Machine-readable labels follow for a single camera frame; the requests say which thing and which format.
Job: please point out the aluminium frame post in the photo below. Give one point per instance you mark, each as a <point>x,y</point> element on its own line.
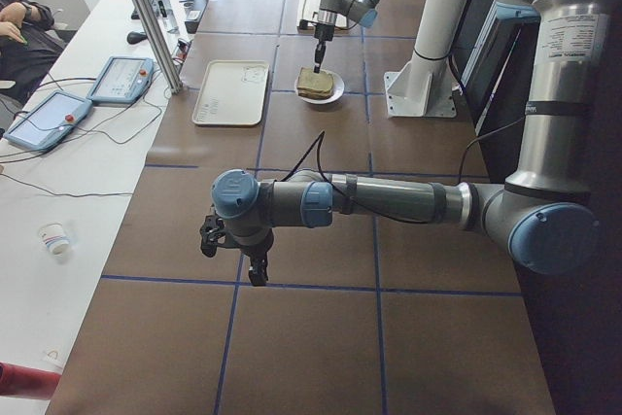
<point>158,45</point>

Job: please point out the blue teach pendant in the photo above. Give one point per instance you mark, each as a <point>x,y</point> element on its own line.
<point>49,122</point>
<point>122,81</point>

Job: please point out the near blue teach pendant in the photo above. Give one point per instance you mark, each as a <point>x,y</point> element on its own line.
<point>49,122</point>

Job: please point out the red cylinder object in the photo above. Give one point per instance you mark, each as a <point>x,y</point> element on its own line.
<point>26,382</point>

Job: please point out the white paper cup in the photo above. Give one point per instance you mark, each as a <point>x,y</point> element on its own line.
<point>54,238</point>

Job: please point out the white camera mast with base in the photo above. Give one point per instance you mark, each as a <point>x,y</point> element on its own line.
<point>423,87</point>

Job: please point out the brown bread slice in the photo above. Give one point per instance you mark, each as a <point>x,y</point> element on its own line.
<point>314,85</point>

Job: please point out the cream bear serving tray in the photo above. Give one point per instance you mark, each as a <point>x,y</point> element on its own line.
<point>232,93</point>

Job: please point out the far blue teach pendant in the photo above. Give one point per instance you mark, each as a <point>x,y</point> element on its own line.
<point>122,81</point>

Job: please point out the seated person in black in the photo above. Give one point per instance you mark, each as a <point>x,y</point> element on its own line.
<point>28,50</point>

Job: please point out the white round plate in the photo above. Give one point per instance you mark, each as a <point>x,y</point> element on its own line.
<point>337,91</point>

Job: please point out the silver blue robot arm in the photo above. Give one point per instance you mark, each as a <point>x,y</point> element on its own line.
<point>360,12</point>
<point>539,214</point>

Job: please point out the light wooden cutting board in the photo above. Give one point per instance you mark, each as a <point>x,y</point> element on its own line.
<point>310,10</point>

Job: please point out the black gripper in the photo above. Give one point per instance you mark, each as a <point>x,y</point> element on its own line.
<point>257,253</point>
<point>321,36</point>

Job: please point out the black computer mouse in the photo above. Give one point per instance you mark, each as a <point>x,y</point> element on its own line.
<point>135,37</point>

